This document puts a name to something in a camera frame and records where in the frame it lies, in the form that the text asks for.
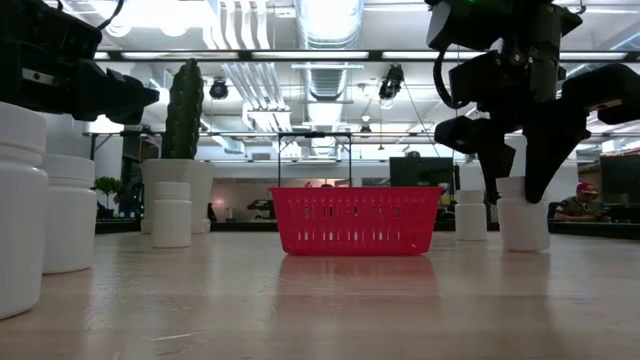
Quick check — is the silver ventilation duct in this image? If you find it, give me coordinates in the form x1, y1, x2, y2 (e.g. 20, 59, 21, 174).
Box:
294, 0, 366, 157

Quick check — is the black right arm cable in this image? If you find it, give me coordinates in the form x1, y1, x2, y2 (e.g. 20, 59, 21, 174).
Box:
432, 47, 471, 111

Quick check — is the white pill bottle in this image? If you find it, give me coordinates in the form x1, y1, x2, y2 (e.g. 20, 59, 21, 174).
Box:
496, 175, 550, 253
454, 189, 488, 242
42, 153, 98, 275
0, 102, 50, 320
151, 181, 193, 249

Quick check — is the black aluminium table frame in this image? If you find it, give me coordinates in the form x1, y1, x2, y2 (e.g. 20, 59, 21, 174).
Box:
94, 219, 640, 240

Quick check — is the person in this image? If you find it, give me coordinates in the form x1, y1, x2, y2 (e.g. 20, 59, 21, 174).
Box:
553, 181, 612, 223

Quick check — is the red plastic basket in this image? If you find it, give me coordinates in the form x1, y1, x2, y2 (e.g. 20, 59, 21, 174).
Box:
268, 186, 443, 257

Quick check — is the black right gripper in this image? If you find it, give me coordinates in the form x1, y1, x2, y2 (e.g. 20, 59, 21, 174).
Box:
433, 47, 640, 206

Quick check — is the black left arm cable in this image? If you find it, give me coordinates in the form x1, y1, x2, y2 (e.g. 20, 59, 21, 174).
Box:
97, 0, 126, 31

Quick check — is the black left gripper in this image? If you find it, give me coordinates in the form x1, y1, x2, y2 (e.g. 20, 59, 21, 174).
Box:
0, 0, 161, 126

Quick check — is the black spotlight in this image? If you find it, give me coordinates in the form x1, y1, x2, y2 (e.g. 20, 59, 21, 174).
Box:
378, 63, 405, 101
208, 77, 230, 101

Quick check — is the green cactus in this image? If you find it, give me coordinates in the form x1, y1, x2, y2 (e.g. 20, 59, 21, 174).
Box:
160, 58, 205, 161

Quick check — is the white planter pot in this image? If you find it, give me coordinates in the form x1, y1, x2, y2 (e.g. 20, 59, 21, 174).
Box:
139, 158, 216, 235

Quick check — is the black overhead light bar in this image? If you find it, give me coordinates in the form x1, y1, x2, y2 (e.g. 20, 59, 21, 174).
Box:
93, 49, 640, 62

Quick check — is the small green potted plant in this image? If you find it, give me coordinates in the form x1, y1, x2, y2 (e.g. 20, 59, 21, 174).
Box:
92, 175, 124, 220

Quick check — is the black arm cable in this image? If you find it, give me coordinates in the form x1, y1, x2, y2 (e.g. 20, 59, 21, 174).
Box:
432, 47, 471, 111
97, 0, 126, 31

